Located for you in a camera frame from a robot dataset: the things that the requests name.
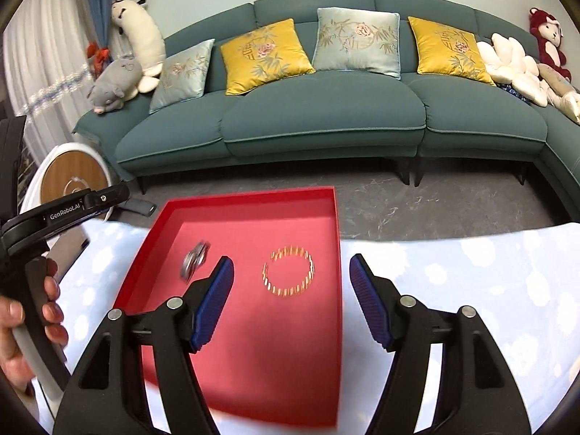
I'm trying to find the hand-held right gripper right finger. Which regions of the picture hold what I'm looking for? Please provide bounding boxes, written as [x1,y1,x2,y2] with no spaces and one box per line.
[349,254,532,435]

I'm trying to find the teal sofa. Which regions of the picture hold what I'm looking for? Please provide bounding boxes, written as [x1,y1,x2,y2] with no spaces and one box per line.
[75,0,580,218]

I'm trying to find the grey stand foot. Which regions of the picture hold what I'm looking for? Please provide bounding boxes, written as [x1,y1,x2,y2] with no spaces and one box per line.
[119,197,157,216]

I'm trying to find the round white wooden machine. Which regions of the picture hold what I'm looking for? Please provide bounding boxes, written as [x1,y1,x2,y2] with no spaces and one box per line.
[20,142,121,223]

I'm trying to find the blue planet print tablecloth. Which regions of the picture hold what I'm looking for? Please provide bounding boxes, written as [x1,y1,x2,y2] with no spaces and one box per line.
[27,220,580,435]

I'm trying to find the white sheer curtain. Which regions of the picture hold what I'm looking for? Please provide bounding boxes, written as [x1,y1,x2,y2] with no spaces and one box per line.
[2,0,119,155]

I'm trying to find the blue curtain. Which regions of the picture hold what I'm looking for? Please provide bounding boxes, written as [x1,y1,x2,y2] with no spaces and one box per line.
[79,0,123,55]

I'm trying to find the red jewelry box tray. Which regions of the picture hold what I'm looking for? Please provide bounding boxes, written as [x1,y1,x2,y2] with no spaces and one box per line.
[111,185,344,431]

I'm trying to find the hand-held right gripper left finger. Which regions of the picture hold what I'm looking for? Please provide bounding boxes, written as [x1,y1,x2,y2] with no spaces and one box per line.
[52,255,235,435]

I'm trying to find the red monkey plush toy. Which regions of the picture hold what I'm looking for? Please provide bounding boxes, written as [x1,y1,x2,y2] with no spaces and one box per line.
[529,8,572,83]

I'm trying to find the silver watch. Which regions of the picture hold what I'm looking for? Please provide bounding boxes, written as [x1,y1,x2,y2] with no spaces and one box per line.
[179,239,213,285]

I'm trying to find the light blue embroidered pillow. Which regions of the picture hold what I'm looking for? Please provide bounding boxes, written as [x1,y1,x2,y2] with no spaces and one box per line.
[149,38,216,115]
[312,7,402,79]

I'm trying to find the beige plush toy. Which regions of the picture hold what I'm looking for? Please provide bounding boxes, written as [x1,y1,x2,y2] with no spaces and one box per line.
[537,62,578,96]

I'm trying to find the gold bangle bracelet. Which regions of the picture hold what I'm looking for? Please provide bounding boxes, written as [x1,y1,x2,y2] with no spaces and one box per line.
[262,245,315,299]

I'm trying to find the person's left hand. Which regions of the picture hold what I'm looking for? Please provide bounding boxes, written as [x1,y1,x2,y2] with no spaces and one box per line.
[0,258,69,390]

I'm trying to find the white cow plush toy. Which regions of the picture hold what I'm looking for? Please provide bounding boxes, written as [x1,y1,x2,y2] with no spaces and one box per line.
[111,0,166,94]

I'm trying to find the grey pig plush toy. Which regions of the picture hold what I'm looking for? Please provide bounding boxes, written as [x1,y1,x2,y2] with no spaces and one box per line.
[86,54,142,115]

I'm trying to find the yellow embroidered pillow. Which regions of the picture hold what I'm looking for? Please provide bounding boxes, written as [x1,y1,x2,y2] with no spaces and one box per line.
[407,16,497,87]
[220,18,316,96]

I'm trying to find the white flower cushion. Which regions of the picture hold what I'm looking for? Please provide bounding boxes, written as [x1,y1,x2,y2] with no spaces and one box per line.
[476,33,551,107]

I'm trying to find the blue patterned cloth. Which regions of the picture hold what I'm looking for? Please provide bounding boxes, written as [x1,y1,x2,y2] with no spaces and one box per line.
[496,82,533,103]

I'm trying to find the red curtain tassel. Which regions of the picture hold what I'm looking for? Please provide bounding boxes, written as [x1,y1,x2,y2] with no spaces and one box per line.
[86,42,112,69]

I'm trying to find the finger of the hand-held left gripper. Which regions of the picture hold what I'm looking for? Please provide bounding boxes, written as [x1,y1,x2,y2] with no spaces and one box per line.
[82,182,131,214]

